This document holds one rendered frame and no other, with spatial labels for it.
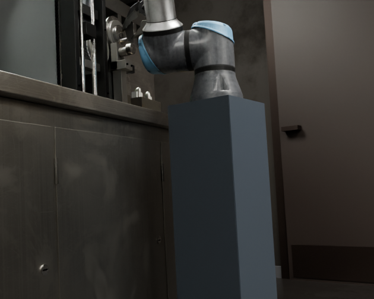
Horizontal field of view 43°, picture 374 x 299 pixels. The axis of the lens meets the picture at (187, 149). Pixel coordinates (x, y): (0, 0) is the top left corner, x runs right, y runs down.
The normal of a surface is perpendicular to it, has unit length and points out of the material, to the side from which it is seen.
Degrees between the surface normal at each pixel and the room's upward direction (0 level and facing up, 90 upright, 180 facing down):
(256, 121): 90
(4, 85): 90
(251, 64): 90
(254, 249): 90
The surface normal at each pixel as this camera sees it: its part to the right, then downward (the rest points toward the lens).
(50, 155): 0.91, -0.08
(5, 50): -0.41, -0.05
